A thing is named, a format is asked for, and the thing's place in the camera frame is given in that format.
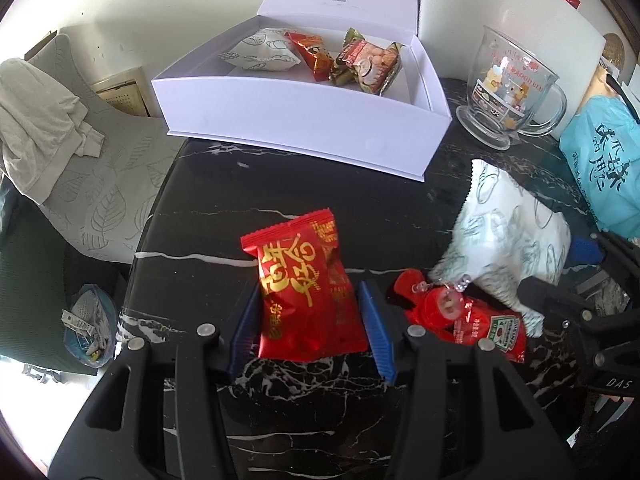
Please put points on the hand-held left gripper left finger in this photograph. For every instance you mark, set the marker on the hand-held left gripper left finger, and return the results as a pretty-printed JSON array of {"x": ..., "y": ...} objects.
[{"x": 242, "y": 325}]

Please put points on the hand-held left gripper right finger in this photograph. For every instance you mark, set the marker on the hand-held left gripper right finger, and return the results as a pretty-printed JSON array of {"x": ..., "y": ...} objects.
[{"x": 377, "y": 330}]

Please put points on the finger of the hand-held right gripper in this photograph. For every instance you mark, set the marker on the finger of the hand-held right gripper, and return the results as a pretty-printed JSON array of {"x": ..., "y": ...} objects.
[
  {"x": 550, "y": 297},
  {"x": 582, "y": 251}
]

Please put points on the red ketchup sachet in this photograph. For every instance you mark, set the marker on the red ketchup sachet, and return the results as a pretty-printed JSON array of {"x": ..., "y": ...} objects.
[{"x": 500, "y": 335}]

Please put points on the red gold-print snack packet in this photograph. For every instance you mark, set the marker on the red gold-print snack packet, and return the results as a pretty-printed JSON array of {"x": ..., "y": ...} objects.
[{"x": 300, "y": 285}]

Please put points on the white fruit-print snack packet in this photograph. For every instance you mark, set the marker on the white fruit-print snack packet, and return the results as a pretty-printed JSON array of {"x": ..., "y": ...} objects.
[
  {"x": 505, "y": 230},
  {"x": 265, "y": 50}
]

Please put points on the white gift box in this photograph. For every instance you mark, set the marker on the white gift box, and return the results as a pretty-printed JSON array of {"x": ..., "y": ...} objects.
[{"x": 280, "y": 105}]

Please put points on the brown cookie packet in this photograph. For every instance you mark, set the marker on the brown cookie packet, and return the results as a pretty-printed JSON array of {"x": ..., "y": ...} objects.
[{"x": 372, "y": 67}]

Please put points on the small red snack packet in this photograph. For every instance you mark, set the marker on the small red snack packet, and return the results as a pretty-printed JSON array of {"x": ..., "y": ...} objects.
[{"x": 310, "y": 52}]

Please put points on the green-edged snack packet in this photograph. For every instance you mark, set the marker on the green-edged snack packet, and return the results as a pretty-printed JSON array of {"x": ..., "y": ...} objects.
[{"x": 350, "y": 37}]

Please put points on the light blue plastic bag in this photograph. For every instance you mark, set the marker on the light blue plastic bag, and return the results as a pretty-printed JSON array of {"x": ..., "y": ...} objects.
[{"x": 605, "y": 160}]

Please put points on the brown cardboard piece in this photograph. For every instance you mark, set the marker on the brown cardboard piece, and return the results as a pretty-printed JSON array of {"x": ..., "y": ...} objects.
[{"x": 597, "y": 87}]

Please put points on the grey leaf-pattern chair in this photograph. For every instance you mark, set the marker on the grey leaf-pattern chair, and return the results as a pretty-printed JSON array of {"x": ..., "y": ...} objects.
[{"x": 115, "y": 195}]

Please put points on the printed glass mug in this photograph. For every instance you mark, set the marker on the printed glass mug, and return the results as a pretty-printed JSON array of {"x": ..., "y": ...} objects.
[{"x": 500, "y": 85}]

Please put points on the round gold ornament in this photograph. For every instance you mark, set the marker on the round gold ornament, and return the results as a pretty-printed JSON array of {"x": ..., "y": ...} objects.
[{"x": 614, "y": 50}]

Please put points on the beige vent panel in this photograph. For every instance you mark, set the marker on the beige vent panel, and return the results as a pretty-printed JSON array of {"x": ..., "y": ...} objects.
[{"x": 122, "y": 92}]

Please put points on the white board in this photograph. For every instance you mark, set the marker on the white board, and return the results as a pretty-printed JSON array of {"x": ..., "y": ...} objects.
[{"x": 450, "y": 20}]

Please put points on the white garment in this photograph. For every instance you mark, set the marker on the white garment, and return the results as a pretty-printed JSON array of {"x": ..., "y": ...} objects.
[{"x": 35, "y": 120}]

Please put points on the large dark picture frame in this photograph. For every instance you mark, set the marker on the large dark picture frame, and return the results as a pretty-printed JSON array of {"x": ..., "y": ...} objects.
[{"x": 622, "y": 12}]

